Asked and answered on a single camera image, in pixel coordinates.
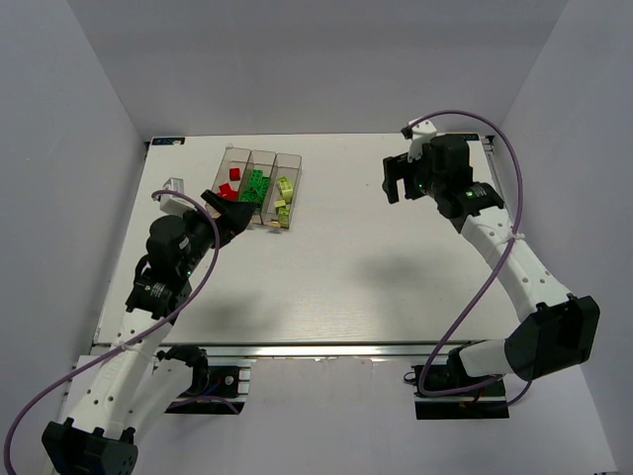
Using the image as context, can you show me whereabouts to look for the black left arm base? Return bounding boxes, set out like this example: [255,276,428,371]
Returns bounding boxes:
[166,366,250,416]

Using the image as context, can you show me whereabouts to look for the lime 2x3 lego brick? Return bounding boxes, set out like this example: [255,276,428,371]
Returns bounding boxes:
[276,176,294,203]

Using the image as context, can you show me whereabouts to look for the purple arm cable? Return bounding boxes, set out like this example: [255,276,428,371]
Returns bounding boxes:
[2,190,243,474]
[409,109,535,408]

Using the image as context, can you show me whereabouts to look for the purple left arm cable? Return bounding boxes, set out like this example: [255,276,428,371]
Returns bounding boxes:
[2,190,243,474]

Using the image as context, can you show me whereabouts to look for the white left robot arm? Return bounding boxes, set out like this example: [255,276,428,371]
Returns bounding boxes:
[42,189,256,474]

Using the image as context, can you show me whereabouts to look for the smoky clear left container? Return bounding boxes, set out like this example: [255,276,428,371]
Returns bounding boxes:
[211,147,251,201]

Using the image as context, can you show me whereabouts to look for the smoky clear middle container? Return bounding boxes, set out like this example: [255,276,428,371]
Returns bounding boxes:
[237,150,276,225]

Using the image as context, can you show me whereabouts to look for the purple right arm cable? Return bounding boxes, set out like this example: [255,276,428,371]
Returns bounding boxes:
[409,109,535,408]

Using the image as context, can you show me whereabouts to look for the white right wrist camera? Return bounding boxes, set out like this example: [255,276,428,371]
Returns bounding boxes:
[401,120,438,162]

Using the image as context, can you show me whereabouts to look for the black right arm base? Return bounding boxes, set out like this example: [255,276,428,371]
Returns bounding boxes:
[405,363,510,422]

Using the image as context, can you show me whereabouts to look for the lime 2x2 lego brick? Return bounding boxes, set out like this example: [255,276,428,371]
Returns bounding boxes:
[277,208,290,226]

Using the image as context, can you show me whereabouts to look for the red lego bricks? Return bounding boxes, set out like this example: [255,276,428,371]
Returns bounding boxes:
[218,183,238,201]

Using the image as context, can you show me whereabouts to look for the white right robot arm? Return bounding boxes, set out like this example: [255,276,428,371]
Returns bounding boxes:
[382,134,600,389]

